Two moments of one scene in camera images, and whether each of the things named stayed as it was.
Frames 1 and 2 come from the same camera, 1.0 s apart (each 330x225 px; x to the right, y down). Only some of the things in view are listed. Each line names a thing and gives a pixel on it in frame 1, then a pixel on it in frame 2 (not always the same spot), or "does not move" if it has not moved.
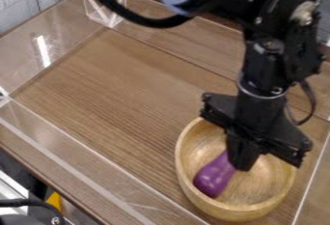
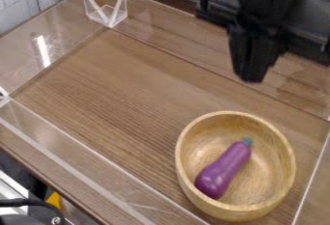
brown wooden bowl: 258,191 does not move
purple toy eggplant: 214,177 does not move
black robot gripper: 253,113 -> 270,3
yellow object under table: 55,200 does not move
